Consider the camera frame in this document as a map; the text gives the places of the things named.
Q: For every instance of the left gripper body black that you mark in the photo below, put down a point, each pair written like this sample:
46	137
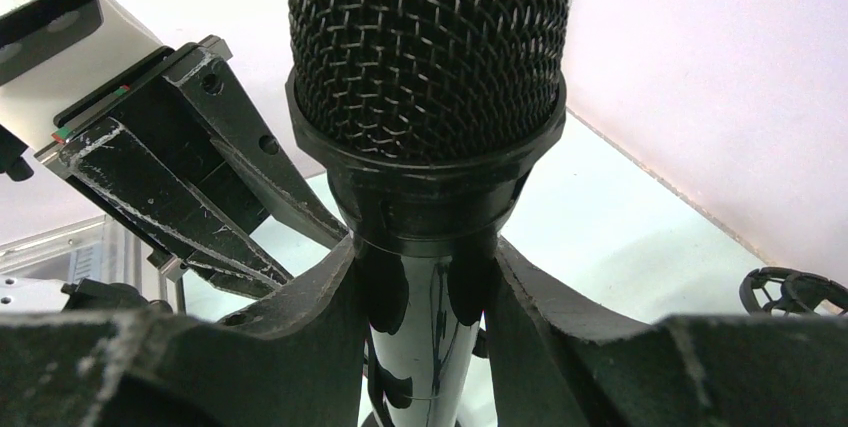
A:
139	98

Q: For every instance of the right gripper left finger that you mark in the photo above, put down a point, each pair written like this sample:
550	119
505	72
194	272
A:
293	358

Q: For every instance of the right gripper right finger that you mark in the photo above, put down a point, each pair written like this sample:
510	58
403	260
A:
557	358

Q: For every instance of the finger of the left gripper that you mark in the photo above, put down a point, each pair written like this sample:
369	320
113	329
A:
220	105
186	201

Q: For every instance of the black microphone orange end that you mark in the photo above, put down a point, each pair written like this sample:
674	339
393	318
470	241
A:
428	116

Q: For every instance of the round base clip mic stand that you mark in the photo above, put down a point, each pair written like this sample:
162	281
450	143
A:
418	377

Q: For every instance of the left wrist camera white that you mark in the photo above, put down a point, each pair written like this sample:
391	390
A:
55	52

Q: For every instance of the tripod stand with shock mount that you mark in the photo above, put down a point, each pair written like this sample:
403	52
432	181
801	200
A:
780	291

